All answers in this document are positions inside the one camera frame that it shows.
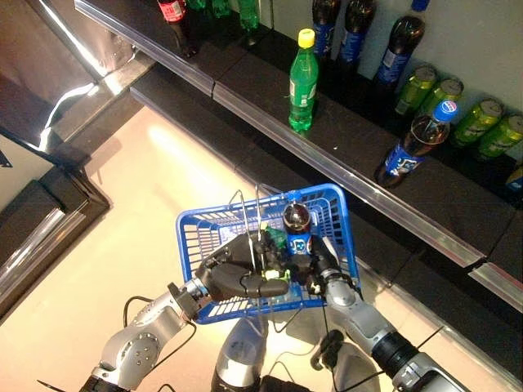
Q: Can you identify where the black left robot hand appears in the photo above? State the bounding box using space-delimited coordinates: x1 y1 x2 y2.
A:
194 233 292 301

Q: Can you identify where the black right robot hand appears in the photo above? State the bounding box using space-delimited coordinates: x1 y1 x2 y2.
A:
292 235 342 289

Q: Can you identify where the Pepsi cola bottle blue cap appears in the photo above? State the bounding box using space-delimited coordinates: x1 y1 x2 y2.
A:
281 203 315 257
372 0 428 89
311 0 342 58
373 99 459 189
337 0 377 74

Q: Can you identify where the metal wire basket handle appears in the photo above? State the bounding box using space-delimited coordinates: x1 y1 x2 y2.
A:
227 188 254 263
253 182 265 287

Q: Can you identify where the blue plastic shopping basket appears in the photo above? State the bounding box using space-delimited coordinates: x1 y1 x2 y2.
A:
174 182 361 326

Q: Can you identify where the light green tea bottle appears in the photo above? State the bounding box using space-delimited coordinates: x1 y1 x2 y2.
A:
263 267 293 283

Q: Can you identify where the silver right robot leg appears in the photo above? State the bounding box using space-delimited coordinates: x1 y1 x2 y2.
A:
310 328 381 392

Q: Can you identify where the dark robot waist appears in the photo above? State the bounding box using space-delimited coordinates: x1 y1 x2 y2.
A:
259 374 318 392

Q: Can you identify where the blue cookie box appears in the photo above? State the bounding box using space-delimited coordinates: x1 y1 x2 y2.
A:
503 162 523 195

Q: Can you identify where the dark neighbouring shelf unit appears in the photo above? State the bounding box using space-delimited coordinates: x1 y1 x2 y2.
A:
0 126 112 318

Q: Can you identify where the Coca-Cola bottle red cap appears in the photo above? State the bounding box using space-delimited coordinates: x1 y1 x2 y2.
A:
156 0 199 59

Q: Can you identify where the reflective metal side panel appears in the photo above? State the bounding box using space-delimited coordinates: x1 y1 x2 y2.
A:
0 0 159 144

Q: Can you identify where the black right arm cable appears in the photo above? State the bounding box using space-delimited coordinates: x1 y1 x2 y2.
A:
267 301 383 392

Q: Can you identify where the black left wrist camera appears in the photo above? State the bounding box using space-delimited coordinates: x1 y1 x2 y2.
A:
166 280 199 325

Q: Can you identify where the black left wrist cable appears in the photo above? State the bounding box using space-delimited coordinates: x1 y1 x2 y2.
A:
121 294 198 372

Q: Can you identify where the black shelf board clear rail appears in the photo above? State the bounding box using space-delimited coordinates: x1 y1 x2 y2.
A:
467 207 523 315
211 24 523 270
74 0 266 99

